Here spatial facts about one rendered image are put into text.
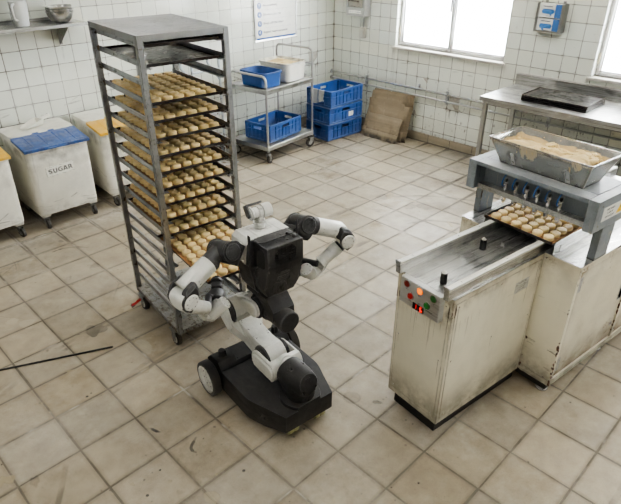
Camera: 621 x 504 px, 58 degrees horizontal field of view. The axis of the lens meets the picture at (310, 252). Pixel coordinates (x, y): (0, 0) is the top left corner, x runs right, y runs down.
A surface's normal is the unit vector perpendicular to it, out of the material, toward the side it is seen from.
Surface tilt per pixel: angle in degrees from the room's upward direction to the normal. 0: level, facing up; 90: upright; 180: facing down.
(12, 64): 90
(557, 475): 0
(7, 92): 90
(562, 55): 90
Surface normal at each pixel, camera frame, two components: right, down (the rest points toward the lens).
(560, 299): -0.79, 0.30
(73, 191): 0.70, 0.40
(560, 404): 0.00, -0.87
